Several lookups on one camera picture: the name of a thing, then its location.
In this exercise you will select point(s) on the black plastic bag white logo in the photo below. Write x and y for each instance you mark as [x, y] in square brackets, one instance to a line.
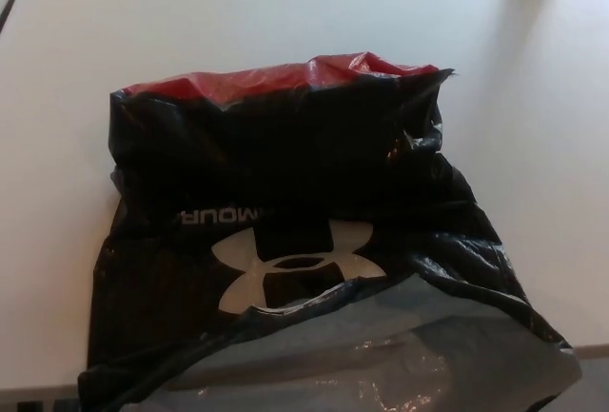
[295, 155]

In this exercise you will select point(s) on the black metal frame under table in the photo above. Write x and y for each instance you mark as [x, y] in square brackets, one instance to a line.
[62, 400]

